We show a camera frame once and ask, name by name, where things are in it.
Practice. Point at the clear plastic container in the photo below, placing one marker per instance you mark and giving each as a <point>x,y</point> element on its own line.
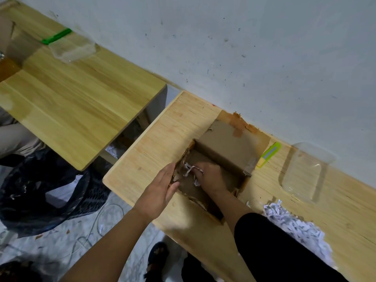
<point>73,51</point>
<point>308,171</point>

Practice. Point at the person's right forearm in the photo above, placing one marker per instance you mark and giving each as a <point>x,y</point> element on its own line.
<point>232,209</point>

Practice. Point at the person's right hand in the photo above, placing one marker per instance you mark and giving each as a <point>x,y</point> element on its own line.
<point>214,179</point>

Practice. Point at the yellow green utility knife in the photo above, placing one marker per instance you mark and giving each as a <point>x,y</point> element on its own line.
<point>268,154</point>

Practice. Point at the brown cardboard box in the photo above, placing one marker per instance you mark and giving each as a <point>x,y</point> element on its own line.
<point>229,143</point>
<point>14,46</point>

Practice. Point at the person's black sandal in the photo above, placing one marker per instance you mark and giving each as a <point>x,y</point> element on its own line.
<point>157,259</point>

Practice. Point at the black bin with plastic bag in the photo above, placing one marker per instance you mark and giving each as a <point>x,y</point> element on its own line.
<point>44,190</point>

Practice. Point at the person's left thumb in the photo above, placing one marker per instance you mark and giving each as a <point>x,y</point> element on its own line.
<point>174,189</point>

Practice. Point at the pile of white shredded paper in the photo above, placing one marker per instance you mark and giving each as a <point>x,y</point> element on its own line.
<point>296,229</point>

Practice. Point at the handful of white shredded paper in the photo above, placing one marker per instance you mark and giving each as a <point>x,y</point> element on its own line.
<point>188,170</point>

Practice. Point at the person's left forearm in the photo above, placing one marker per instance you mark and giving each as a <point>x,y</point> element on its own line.
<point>111,246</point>

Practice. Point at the person's left hand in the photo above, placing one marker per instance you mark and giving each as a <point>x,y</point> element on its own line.
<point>152,193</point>

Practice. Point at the black sleeve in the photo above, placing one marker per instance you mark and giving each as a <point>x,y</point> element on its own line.
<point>282,249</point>

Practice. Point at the person's right fingers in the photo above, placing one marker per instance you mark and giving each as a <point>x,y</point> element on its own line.
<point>201,170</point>

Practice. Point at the person's black trouser leg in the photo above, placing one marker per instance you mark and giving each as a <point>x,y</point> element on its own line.
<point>195,270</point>

